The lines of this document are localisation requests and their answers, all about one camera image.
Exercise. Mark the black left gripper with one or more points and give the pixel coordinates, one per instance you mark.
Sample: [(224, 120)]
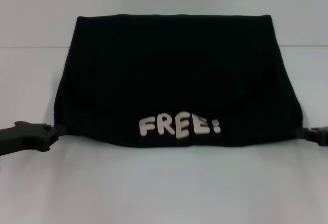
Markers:
[(25, 138)]

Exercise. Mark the black t-shirt with FREE print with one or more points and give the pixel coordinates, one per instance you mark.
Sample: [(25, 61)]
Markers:
[(166, 80)]

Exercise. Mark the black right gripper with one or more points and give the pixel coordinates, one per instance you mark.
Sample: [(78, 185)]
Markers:
[(320, 135)]

